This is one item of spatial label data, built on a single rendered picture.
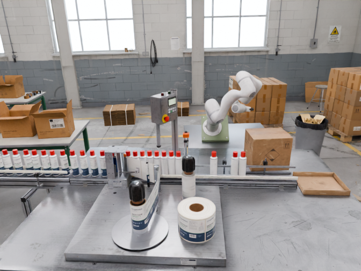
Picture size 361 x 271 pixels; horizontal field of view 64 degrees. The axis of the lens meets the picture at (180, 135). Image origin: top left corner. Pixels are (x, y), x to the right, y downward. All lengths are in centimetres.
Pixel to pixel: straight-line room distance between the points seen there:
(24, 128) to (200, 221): 262
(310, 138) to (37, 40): 641
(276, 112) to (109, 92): 420
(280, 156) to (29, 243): 176
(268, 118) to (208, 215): 427
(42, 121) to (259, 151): 232
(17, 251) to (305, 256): 148
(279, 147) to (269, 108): 333
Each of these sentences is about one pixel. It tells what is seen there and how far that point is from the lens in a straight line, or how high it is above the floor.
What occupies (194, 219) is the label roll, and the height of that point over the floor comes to 102.
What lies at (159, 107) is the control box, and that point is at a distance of 194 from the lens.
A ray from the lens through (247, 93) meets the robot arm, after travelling 233.
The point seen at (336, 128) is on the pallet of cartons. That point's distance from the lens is 582.
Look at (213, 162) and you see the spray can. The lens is 204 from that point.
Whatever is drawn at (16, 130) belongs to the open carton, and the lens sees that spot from 370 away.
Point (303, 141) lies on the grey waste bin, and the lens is 447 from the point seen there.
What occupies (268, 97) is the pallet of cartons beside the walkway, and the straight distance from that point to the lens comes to 551.
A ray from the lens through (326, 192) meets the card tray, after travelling 219.
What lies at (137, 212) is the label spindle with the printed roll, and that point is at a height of 103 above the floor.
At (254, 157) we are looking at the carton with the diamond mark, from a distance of 225.
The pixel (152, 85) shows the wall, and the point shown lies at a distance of 748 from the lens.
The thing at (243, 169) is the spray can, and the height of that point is 96.
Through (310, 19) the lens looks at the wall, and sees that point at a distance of 805.
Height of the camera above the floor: 192
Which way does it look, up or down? 21 degrees down
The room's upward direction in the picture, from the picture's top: 1 degrees counter-clockwise
